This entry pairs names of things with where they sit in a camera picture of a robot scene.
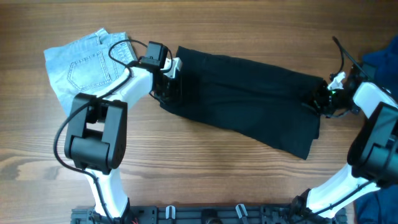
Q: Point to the folded light blue jeans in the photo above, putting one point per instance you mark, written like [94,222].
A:
[87,65]

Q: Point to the blue clothes pile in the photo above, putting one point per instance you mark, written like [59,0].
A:
[380,207]

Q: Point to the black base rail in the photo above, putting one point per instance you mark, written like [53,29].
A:
[264,214]

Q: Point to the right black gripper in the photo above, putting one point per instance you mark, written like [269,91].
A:
[317,103]

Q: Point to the black shorts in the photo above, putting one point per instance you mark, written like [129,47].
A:
[265,102]

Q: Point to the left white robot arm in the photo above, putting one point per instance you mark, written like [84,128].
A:
[97,131]

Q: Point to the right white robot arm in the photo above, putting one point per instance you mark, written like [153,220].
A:
[371,161]

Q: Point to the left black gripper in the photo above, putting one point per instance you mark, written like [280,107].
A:
[177,92]

